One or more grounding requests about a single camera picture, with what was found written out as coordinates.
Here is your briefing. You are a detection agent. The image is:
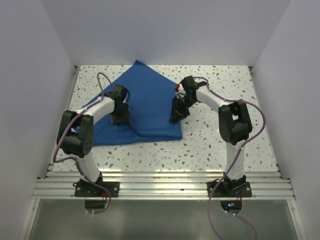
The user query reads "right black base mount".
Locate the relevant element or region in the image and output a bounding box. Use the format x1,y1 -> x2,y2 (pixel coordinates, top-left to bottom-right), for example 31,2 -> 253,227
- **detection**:
206,175 -> 253,198

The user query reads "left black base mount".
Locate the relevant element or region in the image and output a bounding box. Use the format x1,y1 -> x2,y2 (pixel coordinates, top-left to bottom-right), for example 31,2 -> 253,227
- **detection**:
72,177 -> 120,198

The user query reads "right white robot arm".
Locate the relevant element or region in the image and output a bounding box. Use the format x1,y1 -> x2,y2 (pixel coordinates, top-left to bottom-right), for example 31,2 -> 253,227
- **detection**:
169,76 -> 253,197

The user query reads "blue surgical drape cloth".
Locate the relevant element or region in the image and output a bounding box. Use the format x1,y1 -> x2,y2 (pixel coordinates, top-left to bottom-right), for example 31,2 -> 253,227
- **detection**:
93,60 -> 183,147

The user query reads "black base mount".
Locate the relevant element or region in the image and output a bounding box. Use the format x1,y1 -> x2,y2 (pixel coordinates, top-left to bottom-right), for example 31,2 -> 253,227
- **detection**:
72,177 -> 120,198
206,175 -> 253,198

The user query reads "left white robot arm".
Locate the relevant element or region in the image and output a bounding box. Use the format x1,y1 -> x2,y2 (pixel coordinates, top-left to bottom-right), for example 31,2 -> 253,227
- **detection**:
53,85 -> 130,197

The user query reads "aluminium frame rail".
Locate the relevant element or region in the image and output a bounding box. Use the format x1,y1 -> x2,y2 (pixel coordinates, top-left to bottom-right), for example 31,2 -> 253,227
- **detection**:
32,171 -> 295,200

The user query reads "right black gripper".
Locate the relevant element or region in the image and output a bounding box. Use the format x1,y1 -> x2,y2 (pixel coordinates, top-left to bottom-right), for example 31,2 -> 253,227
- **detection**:
169,95 -> 197,124

